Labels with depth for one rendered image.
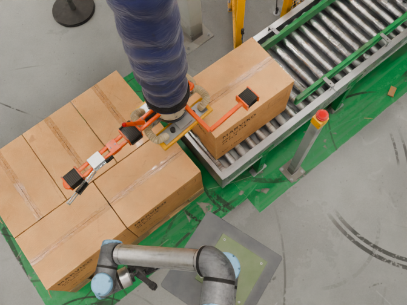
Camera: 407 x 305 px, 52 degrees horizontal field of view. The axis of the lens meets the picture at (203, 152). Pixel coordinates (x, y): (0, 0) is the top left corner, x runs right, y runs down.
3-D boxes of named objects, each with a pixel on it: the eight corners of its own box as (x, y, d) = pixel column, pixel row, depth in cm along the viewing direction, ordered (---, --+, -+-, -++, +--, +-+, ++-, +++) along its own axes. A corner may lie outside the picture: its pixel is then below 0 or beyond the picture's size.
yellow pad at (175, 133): (200, 98, 224) (200, 94, 220) (213, 110, 221) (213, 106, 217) (152, 138, 217) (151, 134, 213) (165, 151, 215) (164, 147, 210)
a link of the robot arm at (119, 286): (96, 301, 182) (100, 301, 192) (123, 288, 185) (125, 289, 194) (89, 281, 185) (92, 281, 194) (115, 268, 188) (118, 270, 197)
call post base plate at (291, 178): (292, 157, 330) (293, 157, 328) (305, 171, 326) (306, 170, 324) (278, 169, 328) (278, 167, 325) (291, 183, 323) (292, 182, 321)
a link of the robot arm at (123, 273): (123, 287, 186) (125, 289, 195) (133, 282, 187) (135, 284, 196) (115, 268, 189) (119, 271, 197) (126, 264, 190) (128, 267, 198)
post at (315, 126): (292, 164, 329) (321, 109, 235) (298, 170, 327) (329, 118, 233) (286, 169, 327) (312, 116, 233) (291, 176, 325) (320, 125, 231)
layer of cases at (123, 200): (128, 95, 339) (116, 69, 301) (203, 186, 310) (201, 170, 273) (0, 184, 317) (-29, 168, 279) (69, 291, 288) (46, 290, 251)
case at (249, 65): (248, 70, 296) (252, 36, 259) (284, 109, 285) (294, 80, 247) (180, 117, 286) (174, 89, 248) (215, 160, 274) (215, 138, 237)
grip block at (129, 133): (132, 123, 210) (129, 118, 204) (144, 136, 207) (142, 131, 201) (119, 134, 208) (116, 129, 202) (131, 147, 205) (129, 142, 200)
